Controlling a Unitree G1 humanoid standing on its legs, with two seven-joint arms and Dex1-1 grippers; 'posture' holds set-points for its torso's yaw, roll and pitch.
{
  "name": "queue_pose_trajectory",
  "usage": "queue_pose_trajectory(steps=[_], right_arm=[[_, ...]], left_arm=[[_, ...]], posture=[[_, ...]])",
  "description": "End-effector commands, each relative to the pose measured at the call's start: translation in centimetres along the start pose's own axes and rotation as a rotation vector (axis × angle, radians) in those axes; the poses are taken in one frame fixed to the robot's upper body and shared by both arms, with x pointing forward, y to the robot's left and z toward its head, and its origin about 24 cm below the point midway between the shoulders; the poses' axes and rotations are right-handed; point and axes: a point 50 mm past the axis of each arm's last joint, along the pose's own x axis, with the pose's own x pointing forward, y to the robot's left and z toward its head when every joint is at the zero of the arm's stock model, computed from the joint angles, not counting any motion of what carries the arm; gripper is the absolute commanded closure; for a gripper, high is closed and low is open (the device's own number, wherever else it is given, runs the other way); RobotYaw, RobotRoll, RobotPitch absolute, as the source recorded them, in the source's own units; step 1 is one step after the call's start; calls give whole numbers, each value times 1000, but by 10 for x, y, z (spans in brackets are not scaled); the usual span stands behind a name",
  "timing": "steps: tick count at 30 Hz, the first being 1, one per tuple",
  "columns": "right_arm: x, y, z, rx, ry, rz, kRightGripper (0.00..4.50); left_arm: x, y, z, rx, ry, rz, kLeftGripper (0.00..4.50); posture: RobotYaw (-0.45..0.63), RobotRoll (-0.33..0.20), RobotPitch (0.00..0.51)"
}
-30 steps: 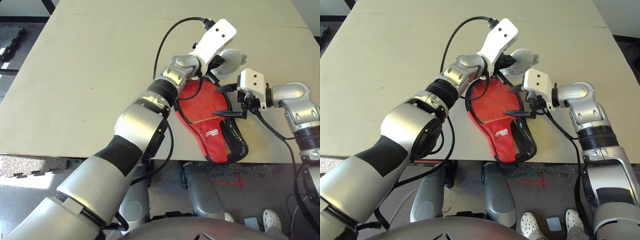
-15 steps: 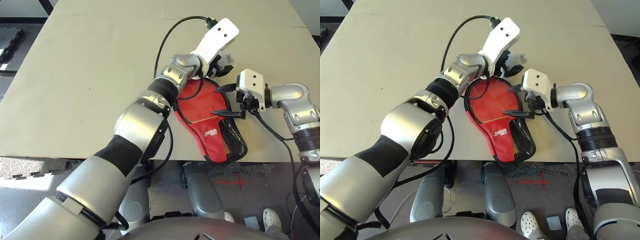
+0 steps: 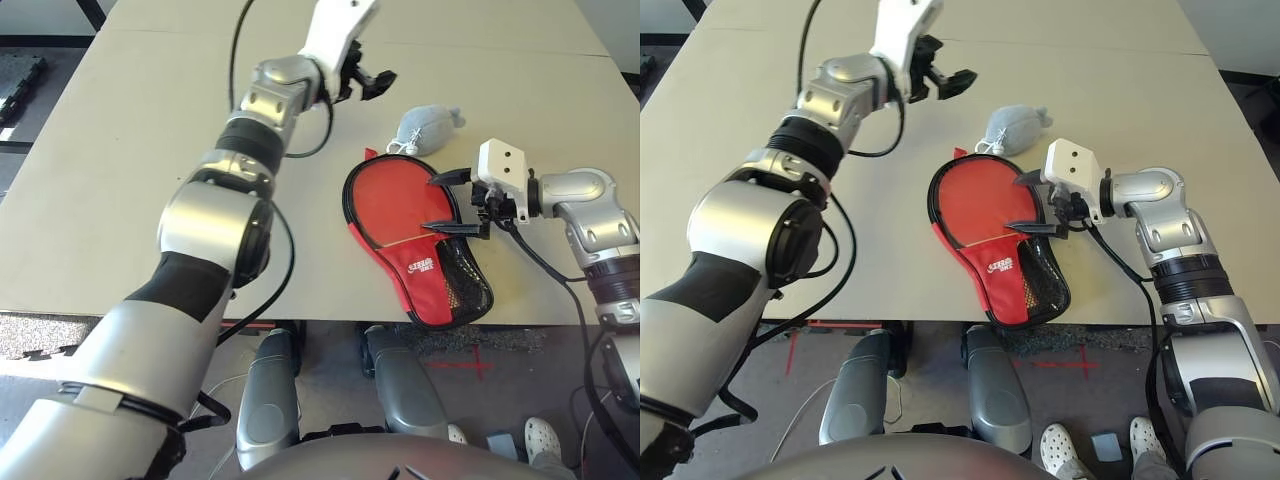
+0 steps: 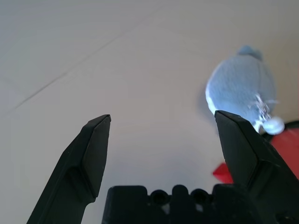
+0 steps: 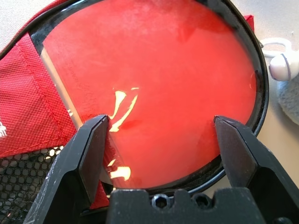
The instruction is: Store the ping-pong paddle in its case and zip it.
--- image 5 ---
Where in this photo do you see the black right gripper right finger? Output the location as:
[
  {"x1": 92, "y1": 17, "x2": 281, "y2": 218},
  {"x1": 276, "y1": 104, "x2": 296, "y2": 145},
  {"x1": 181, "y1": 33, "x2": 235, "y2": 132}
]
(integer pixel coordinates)
[{"x1": 214, "y1": 115, "x2": 299, "y2": 224}]

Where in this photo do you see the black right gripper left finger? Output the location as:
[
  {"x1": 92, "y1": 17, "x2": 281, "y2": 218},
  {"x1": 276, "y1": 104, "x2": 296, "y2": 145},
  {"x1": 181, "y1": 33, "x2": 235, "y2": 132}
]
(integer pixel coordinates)
[{"x1": 23, "y1": 114, "x2": 110, "y2": 224}]

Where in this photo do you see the red black paddle case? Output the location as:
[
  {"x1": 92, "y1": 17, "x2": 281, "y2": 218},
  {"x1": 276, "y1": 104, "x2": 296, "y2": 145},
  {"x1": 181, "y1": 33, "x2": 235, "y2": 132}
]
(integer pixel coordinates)
[{"x1": 0, "y1": 0, "x2": 269, "y2": 224}]

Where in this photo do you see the red ping-pong paddle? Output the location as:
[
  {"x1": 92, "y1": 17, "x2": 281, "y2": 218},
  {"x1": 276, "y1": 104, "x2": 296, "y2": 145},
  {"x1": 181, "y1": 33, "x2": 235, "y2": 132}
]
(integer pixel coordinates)
[{"x1": 43, "y1": 2, "x2": 257, "y2": 189}]

